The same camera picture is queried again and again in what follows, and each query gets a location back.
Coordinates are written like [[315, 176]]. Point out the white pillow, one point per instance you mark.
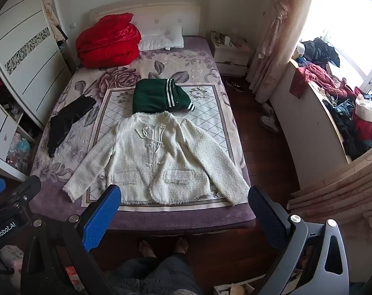
[[158, 40]]

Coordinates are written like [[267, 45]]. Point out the dark shoes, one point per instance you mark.
[[235, 85]]

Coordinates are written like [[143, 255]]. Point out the white wardrobe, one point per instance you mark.
[[29, 67]]

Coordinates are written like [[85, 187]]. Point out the white nightstand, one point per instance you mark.
[[232, 58]]

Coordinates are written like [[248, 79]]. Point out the beige tied curtain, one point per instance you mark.
[[278, 37]]

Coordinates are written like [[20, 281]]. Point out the white drawer unit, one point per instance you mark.
[[1, 135]]

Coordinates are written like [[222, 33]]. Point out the beige hanging garment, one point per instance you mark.
[[52, 18]]

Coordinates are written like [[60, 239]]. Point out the black garment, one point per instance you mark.
[[66, 119]]

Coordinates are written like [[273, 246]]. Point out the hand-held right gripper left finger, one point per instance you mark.
[[101, 218]]

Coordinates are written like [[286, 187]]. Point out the person's legs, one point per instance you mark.
[[161, 273]]

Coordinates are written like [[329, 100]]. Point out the white tweed jacket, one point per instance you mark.
[[161, 159]]

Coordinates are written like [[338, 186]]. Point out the pile of mixed clothes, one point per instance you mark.
[[351, 123]]

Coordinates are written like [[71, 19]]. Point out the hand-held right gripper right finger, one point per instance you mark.
[[267, 218]]

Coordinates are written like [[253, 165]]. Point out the white bed headboard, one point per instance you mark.
[[161, 15]]

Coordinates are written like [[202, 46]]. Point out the window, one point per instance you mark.
[[351, 15]]

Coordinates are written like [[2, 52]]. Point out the green striped sweater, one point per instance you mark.
[[152, 98]]

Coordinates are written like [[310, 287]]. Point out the white sneaker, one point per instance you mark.
[[267, 109], [269, 124]]

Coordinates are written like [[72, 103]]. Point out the white window bench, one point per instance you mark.
[[299, 135]]

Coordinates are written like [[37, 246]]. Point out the red quilt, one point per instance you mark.
[[109, 43]]

